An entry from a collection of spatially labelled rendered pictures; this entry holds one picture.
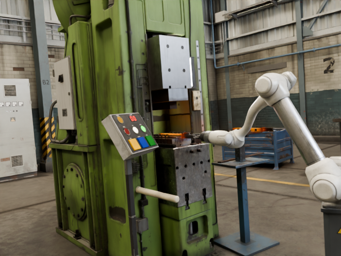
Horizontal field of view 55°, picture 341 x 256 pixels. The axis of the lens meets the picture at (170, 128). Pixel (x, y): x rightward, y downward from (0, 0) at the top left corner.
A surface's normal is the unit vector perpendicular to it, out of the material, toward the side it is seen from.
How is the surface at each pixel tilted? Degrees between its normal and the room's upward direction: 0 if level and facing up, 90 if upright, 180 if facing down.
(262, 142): 89
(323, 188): 96
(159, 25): 90
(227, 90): 90
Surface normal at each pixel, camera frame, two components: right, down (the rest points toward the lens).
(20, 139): 0.67, -0.01
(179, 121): -0.77, 0.09
